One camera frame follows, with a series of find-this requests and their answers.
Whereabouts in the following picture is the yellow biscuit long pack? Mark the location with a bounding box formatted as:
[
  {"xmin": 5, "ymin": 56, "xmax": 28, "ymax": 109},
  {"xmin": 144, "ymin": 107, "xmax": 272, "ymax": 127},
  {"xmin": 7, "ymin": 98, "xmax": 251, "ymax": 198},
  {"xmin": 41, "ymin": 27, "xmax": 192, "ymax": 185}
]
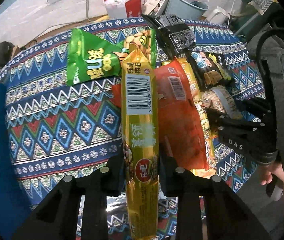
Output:
[{"xmin": 161, "ymin": 57, "xmax": 217, "ymax": 179}]

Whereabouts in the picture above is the yellow long snack pack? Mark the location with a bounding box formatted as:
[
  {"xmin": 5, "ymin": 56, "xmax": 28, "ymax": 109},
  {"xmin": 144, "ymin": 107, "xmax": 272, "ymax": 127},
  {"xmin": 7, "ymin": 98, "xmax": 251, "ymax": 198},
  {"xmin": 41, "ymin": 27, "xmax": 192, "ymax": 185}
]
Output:
[{"xmin": 121, "ymin": 46, "xmax": 159, "ymax": 239}]

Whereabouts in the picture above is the red snack bag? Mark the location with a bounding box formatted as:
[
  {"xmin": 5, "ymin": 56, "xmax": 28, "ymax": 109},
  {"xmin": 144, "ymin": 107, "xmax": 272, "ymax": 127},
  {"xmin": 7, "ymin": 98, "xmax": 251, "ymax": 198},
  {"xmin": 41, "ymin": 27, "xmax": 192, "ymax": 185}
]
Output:
[{"xmin": 112, "ymin": 60, "xmax": 207, "ymax": 170}]

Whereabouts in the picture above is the orange chips bag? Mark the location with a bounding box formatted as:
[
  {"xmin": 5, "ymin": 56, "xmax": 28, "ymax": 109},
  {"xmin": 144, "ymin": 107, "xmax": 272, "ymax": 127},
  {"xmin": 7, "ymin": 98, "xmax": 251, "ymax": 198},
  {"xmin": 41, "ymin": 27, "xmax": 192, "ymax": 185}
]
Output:
[{"xmin": 201, "ymin": 85, "xmax": 243, "ymax": 120}]

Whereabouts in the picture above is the black yellow cookie bag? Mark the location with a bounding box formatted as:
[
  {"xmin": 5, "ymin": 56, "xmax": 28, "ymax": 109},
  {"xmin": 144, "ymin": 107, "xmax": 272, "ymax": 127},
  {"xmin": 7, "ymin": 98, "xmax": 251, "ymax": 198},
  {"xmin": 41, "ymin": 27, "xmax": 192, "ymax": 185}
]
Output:
[{"xmin": 185, "ymin": 50, "xmax": 234, "ymax": 92}]

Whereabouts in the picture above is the black printed snack bag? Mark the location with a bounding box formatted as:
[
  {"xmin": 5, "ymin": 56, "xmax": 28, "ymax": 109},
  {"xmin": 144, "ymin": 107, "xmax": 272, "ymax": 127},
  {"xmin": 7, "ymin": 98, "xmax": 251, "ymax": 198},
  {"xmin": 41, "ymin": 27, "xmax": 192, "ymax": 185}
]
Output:
[{"xmin": 142, "ymin": 14, "xmax": 196, "ymax": 60}]

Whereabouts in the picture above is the green snack bag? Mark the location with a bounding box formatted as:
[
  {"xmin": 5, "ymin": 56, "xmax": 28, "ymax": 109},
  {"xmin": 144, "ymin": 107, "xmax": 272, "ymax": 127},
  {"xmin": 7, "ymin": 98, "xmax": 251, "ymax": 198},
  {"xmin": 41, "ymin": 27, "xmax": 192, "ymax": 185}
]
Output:
[{"xmin": 67, "ymin": 28, "xmax": 156, "ymax": 86}]

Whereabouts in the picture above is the patterned blue table cloth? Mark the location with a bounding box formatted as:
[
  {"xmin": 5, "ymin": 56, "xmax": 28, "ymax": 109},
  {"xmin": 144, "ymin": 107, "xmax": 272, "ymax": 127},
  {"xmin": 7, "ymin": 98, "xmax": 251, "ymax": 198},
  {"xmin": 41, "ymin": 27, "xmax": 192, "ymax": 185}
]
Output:
[{"xmin": 0, "ymin": 17, "xmax": 266, "ymax": 240}]

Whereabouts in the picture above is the white electric kettle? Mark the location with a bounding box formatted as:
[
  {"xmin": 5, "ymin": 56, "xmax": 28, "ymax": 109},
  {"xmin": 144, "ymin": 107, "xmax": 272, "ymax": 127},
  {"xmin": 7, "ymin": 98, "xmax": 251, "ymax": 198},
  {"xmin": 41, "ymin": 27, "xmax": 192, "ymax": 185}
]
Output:
[{"xmin": 206, "ymin": 6, "xmax": 228, "ymax": 25}]

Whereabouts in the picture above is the light blue trash bin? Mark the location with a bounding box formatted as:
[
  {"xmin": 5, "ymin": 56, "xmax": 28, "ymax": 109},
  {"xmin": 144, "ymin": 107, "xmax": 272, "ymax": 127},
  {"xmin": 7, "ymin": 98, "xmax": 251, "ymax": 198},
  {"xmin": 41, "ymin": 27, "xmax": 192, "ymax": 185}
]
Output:
[{"xmin": 164, "ymin": 0, "xmax": 209, "ymax": 21}]

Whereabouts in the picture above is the black round speaker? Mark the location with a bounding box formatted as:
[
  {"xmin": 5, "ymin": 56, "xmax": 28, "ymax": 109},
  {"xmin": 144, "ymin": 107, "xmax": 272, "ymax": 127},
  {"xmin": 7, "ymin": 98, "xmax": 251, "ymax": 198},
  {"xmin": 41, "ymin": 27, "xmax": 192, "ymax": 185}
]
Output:
[{"xmin": 0, "ymin": 41, "xmax": 14, "ymax": 69}]

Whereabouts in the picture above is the red white paper bag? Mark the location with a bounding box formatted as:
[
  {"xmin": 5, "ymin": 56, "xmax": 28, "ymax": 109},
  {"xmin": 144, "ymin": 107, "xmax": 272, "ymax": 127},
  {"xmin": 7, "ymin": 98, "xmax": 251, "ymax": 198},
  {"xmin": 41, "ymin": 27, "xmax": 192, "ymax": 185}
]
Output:
[{"xmin": 103, "ymin": 0, "xmax": 146, "ymax": 19}]

